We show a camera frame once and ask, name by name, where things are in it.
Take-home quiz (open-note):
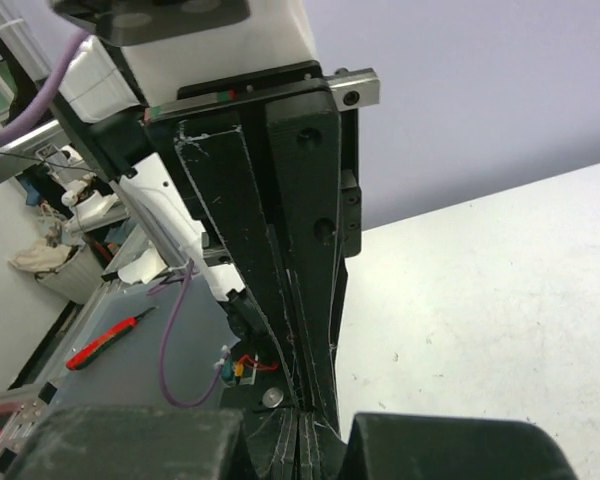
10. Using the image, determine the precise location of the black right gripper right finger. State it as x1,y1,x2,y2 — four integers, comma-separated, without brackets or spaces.
339,413,575,479

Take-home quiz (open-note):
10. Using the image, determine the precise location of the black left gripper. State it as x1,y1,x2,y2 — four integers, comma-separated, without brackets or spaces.
142,61,380,429

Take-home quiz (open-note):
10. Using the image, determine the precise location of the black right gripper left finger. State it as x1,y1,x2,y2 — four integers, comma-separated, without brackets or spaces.
6,406,245,479

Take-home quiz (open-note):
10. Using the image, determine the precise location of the grey waste bin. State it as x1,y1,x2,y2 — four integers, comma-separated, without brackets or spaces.
8,238,103,305

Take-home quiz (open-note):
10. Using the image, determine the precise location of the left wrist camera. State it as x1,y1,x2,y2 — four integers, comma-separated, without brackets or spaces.
51,0,318,106

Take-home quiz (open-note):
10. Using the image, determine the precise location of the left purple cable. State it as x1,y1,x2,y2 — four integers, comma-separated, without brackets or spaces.
0,27,231,409

